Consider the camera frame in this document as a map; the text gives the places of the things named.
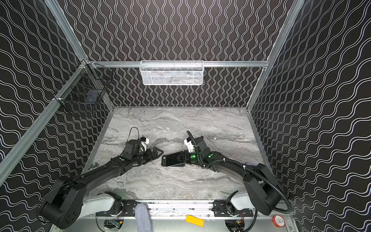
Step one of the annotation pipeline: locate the black phone screen up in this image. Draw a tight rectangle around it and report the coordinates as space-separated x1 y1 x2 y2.
161 151 186 167

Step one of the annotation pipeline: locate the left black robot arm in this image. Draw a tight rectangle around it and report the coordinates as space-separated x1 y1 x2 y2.
36 139 164 229

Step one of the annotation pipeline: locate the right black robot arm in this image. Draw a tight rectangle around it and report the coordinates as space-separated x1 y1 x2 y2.
173 149 292 215

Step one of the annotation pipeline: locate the grey cloth on table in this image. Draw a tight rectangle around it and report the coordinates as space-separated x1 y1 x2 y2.
244 162 257 169

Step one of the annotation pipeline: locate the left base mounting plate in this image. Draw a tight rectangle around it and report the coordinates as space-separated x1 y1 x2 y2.
96 200 138 218

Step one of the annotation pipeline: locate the base mounting plate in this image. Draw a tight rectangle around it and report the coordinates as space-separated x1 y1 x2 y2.
96 200 138 218
210 200 255 217

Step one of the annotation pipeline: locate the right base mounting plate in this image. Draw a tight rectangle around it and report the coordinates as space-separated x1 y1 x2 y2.
210 200 255 217

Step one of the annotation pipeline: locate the yellow card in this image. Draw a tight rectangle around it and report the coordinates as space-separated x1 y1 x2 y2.
185 215 204 227

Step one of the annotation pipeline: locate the grey cloth roll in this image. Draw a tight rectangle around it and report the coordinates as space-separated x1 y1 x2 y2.
134 204 153 232

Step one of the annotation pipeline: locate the white mesh basket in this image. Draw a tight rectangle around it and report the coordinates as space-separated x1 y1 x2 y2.
139 60 205 86

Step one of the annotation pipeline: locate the red tape roll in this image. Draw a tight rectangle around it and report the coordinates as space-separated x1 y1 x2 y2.
272 215 286 228

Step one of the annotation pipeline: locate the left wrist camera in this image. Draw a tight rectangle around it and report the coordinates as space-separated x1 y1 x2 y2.
138 137 149 152

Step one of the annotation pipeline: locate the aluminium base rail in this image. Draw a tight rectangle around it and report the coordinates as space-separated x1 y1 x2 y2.
57 199 290 218

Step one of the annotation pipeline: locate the black wire basket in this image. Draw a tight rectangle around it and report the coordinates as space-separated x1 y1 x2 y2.
58 64 113 118

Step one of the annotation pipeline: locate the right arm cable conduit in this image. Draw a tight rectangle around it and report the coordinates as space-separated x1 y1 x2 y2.
205 158 292 215

